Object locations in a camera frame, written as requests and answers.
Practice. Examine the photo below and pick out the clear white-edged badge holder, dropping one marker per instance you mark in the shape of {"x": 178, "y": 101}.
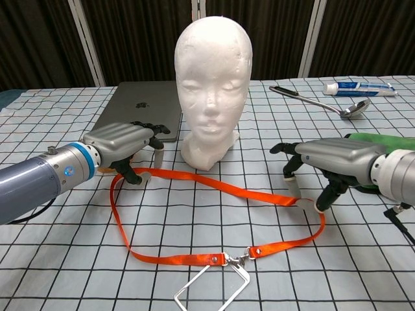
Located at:
{"x": 214, "y": 288}

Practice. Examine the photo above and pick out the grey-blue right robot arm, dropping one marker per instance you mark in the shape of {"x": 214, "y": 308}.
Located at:
{"x": 398, "y": 175}

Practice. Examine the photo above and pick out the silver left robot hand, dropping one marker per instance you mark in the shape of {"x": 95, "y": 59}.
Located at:
{"x": 120, "y": 139}

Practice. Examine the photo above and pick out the white checked tablecloth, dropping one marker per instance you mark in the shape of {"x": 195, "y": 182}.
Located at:
{"x": 65, "y": 259}

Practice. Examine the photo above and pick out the black folding screen white frames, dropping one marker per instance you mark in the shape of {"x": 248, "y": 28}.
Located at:
{"x": 146, "y": 39}

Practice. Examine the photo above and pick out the grey laptop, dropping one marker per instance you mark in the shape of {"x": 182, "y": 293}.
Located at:
{"x": 139, "y": 97}

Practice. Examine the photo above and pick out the white foam mannequin head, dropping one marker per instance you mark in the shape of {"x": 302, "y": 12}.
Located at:
{"x": 210, "y": 64}

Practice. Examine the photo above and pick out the orange jelly cup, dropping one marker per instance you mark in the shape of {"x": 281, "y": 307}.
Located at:
{"x": 105, "y": 169}

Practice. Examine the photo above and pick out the white and blue toothpaste tube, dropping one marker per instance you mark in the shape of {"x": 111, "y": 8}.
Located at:
{"x": 356, "y": 87}

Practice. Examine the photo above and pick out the green cloth with black edge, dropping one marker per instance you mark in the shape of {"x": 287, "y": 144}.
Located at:
{"x": 389, "y": 141}

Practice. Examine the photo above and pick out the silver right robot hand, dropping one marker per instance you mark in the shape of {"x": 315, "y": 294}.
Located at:
{"x": 340, "y": 155}

